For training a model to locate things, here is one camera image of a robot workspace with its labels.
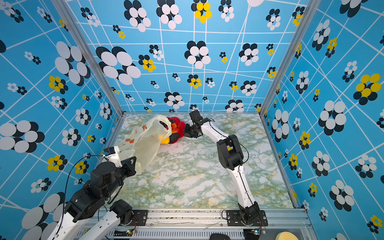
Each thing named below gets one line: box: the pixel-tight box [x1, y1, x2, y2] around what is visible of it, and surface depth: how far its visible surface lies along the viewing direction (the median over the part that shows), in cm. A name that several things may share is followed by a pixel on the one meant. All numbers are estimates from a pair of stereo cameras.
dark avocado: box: [169, 132, 180, 144], surface depth 101 cm
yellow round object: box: [275, 231, 299, 240], surface depth 68 cm
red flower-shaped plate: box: [168, 117, 186, 138], surface depth 110 cm
